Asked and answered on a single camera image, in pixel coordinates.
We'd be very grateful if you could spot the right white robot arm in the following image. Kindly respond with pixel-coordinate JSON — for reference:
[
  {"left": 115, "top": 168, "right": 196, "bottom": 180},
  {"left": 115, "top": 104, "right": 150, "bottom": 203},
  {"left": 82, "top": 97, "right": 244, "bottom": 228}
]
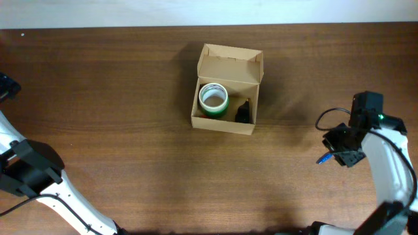
[{"left": 304, "top": 91, "right": 417, "bottom": 235}]

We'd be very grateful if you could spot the green tape roll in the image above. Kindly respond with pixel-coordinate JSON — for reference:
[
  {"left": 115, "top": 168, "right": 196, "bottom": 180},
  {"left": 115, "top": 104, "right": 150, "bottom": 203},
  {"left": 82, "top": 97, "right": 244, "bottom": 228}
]
[{"left": 201, "top": 104, "right": 229, "bottom": 118}]

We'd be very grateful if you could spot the brown cardboard box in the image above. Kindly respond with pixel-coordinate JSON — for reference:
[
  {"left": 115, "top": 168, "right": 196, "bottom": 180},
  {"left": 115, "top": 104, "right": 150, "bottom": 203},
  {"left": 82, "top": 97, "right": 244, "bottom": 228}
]
[{"left": 191, "top": 44, "right": 264, "bottom": 135}]

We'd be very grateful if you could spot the blue pen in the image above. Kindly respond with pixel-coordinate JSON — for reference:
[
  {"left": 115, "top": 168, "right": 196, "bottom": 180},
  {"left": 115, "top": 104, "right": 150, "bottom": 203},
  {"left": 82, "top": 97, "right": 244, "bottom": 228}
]
[{"left": 316, "top": 153, "right": 333, "bottom": 165}]

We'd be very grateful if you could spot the white tape roll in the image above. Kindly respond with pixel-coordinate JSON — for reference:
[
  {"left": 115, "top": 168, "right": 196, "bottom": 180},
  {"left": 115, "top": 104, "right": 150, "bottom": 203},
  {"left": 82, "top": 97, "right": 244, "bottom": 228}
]
[{"left": 198, "top": 83, "right": 229, "bottom": 111}]

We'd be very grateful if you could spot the black glue bottle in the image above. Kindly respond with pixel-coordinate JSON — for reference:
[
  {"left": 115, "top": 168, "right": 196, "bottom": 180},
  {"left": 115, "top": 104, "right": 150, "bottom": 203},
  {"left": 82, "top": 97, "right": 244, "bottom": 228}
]
[{"left": 234, "top": 99, "right": 250, "bottom": 123}]

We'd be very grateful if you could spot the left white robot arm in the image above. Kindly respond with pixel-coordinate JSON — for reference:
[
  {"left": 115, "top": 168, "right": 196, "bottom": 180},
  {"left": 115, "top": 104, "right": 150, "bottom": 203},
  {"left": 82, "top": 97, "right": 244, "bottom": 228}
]
[{"left": 1, "top": 114, "right": 128, "bottom": 235}]

